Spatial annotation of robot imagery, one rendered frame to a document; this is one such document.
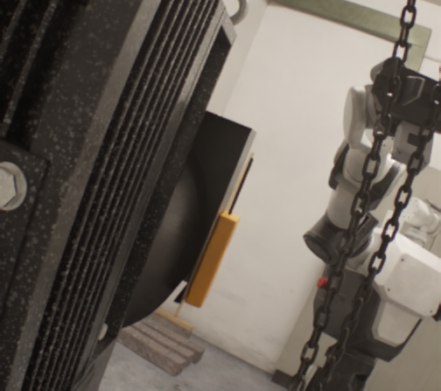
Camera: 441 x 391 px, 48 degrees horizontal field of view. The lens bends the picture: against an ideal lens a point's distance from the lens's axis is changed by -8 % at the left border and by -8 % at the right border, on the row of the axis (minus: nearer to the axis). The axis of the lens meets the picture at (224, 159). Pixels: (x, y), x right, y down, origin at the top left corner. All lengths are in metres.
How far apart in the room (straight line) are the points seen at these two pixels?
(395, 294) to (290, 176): 2.49
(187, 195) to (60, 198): 0.45
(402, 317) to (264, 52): 2.85
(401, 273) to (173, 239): 0.63
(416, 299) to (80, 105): 1.07
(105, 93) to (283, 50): 3.49
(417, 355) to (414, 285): 2.18
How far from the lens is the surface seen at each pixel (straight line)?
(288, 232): 3.67
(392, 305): 1.29
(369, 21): 3.70
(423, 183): 3.34
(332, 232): 1.22
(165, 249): 0.84
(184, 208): 0.82
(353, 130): 0.79
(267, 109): 3.77
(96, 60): 0.38
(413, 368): 3.49
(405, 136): 0.61
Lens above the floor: 1.47
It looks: 3 degrees down
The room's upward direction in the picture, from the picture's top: 22 degrees clockwise
